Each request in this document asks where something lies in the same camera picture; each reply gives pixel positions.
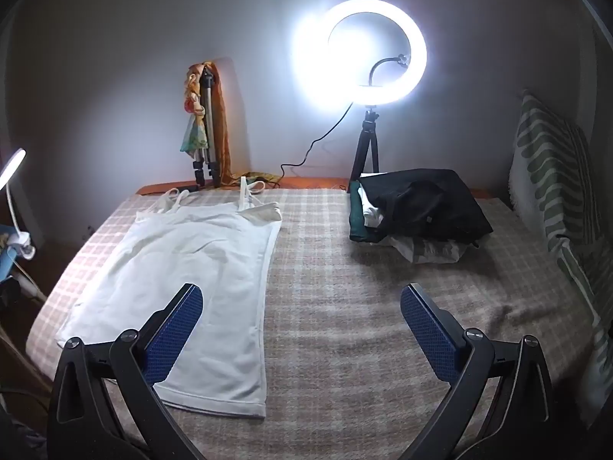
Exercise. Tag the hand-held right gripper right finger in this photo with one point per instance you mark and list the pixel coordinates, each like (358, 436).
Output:
(426, 330)

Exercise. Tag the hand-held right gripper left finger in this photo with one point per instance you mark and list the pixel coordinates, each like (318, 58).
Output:
(177, 330)

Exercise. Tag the white tank top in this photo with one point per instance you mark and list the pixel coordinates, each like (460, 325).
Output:
(191, 258)

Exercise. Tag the plaid blanket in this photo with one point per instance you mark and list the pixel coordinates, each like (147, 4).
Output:
(335, 321)

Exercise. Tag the dark green garment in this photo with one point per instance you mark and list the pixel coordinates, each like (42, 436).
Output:
(357, 220)

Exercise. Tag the green and white patterned throw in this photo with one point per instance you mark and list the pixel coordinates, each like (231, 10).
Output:
(546, 163)

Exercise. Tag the black tripod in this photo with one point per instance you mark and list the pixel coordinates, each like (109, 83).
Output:
(366, 129)

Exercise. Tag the orange cloth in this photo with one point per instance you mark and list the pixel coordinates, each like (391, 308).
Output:
(224, 124)

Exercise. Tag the silver tripod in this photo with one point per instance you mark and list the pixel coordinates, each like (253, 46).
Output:
(209, 120)

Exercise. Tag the colourful printed cloth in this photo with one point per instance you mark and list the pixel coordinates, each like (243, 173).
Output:
(191, 105)

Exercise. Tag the white clip lamp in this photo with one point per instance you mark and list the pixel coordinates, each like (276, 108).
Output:
(14, 158)

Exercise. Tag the black gooseneck phone holder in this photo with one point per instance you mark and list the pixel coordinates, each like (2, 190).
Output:
(378, 64)

